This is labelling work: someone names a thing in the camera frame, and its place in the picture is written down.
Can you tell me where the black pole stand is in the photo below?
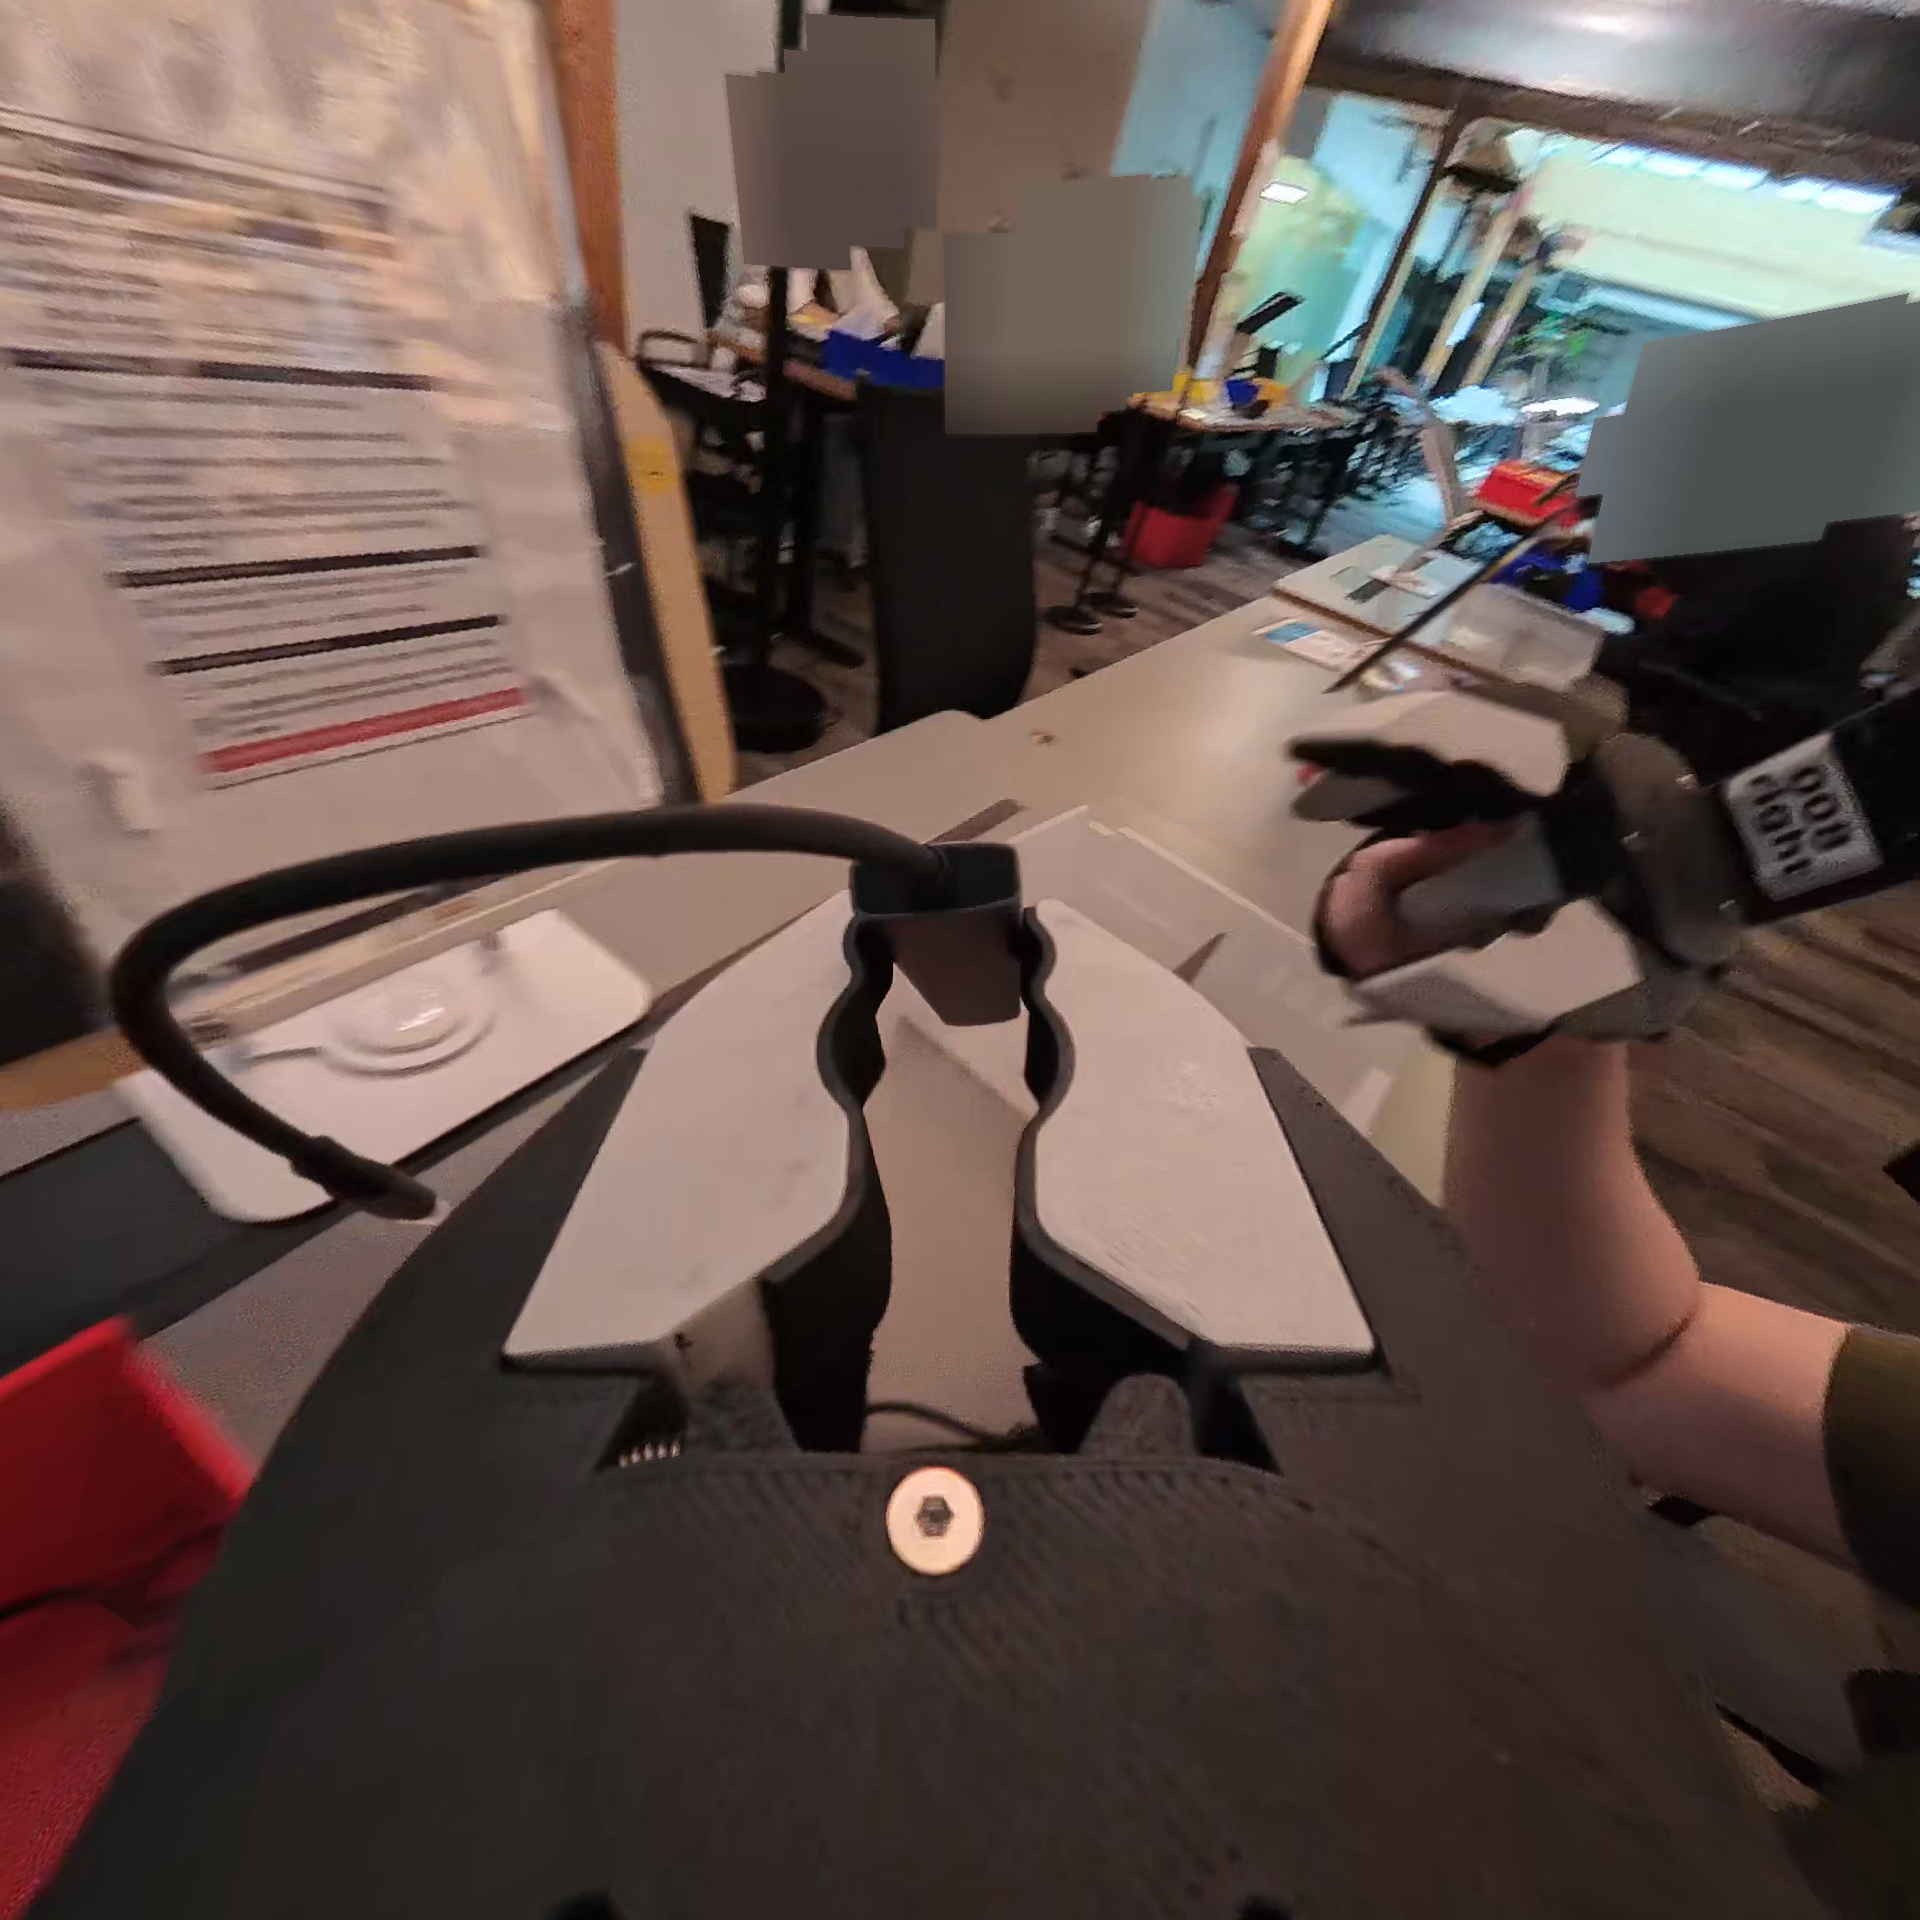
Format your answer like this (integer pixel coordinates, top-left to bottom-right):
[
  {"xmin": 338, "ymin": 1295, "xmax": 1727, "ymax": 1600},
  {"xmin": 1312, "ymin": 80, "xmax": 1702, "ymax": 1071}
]
[{"xmin": 720, "ymin": 263, "xmax": 872, "ymax": 751}]

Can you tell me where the blue white card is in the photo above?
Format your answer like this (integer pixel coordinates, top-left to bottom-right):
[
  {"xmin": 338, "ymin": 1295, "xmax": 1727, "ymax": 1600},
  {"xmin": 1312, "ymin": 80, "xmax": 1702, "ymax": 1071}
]
[{"xmin": 1252, "ymin": 614, "xmax": 1390, "ymax": 672}]

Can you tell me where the black adapter dongle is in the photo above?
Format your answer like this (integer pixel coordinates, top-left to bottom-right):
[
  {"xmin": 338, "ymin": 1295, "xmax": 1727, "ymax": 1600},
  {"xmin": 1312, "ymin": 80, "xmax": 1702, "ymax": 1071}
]
[{"xmin": 108, "ymin": 806, "xmax": 1029, "ymax": 1221}]

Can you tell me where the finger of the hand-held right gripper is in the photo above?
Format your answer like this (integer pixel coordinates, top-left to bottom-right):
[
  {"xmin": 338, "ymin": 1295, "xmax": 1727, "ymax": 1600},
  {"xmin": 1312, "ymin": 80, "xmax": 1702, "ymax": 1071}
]
[{"xmin": 1287, "ymin": 692, "xmax": 1577, "ymax": 839}]

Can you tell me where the red plastic bin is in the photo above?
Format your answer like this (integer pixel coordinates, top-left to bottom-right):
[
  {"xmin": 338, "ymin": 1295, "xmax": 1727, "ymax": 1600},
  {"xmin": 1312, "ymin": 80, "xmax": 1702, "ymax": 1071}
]
[
  {"xmin": 0, "ymin": 1316, "xmax": 255, "ymax": 1920},
  {"xmin": 1125, "ymin": 479, "xmax": 1241, "ymax": 572}
]

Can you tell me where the person's olive shirt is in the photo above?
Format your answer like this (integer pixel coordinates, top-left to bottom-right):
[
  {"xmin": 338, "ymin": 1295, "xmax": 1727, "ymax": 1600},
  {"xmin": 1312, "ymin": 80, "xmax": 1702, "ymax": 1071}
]
[{"xmin": 1820, "ymin": 1319, "xmax": 1920, "ymax": 1600}]

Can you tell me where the wooden instruction board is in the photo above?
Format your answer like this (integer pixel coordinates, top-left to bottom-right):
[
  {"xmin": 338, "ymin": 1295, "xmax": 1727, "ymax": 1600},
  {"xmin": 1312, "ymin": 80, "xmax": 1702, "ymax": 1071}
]
[{"xmin": 0, "ymin": 0, "xmax": 741, "ymax": 975}]

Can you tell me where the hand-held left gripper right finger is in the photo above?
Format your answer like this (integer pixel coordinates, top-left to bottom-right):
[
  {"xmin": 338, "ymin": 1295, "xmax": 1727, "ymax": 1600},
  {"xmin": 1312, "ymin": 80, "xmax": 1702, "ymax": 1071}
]
[{"xmin": 1010, "ymin": 895, "xmax": 1382, "ymax": 1374}]

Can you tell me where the person's right forearm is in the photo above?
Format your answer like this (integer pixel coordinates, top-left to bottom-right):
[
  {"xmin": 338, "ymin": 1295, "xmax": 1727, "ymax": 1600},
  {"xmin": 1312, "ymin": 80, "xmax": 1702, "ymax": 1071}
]
[{"xmin": 1441, "ymin": 1031, "xmax": 1863, "ymax": 1567}]

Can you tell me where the person's right hand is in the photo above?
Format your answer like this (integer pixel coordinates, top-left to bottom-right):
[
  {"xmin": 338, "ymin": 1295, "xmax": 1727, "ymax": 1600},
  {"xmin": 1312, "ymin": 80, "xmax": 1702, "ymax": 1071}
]
[{"xmin": 1314, "ymin": 830, "xmax": 1449, "ymax": 984}]

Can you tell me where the white stand base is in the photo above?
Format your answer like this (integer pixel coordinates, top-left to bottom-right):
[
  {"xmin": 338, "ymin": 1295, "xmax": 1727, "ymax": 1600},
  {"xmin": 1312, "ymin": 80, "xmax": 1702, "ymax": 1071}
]
[{"xmin": 116, "ymin": 902, "xmax": 656, "ymax": 1224}]

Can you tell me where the black braided usb cable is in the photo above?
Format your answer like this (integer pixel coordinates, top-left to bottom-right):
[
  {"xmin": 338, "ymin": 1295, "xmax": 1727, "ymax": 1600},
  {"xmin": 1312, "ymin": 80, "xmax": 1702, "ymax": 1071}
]
[{"xmin": 1324, "ymin": 516, "xmax": 1578, "ymax": 698}]

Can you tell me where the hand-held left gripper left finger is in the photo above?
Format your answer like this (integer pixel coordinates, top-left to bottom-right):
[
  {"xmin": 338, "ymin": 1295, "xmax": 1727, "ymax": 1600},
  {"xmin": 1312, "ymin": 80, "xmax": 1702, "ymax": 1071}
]
[{"xmin": 502, "ymin": 895, "xmax": 902, "ymax": 1454}]

